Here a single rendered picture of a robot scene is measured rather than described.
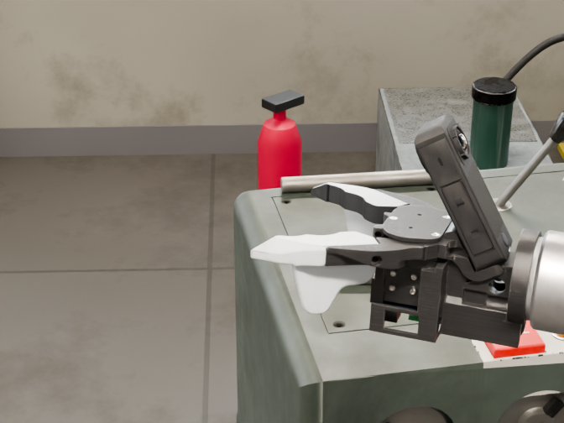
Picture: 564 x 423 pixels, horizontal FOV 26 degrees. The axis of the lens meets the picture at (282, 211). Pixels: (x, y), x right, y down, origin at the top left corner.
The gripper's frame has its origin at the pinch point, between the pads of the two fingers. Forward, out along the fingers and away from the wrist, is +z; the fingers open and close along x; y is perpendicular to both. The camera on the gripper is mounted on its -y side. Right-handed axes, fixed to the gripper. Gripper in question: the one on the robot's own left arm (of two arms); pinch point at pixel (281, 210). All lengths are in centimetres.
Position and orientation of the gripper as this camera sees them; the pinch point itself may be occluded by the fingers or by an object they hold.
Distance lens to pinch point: 96.1
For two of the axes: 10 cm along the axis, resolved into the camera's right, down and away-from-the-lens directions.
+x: 3.3, -3.2, 8.9
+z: -9.4, -1.5, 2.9
